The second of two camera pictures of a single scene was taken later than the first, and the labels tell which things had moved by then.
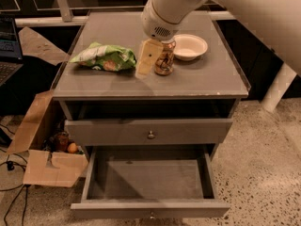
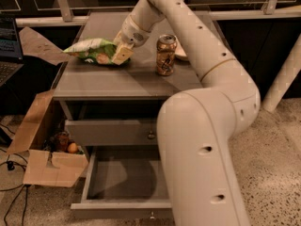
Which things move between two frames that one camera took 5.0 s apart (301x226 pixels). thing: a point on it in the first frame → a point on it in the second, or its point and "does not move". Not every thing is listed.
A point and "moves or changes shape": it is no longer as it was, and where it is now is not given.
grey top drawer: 149,131 does not move
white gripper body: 155,24 → 131,32
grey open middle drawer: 156,182 does not move
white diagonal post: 277,91 does not move
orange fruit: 72,148 does not move
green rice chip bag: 106,57 moves or changes shape
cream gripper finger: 149,56 → 122,55
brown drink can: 165,62 does not move
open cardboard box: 40,135 does not move
